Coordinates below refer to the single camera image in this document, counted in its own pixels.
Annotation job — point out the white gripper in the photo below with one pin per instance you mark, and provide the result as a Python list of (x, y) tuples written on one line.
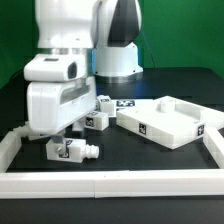
[(60, 92)]

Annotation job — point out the white square tabletop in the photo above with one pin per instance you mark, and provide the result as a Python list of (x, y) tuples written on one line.
[(169, 121)]

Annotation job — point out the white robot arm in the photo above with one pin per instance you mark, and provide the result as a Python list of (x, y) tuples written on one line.
[(75, 26)]

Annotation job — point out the white U-shaped fence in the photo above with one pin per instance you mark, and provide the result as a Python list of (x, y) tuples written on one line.
[(104, 184)]

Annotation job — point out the white marker sheet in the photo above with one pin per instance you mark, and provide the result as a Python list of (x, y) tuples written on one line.
[(119, 104)]

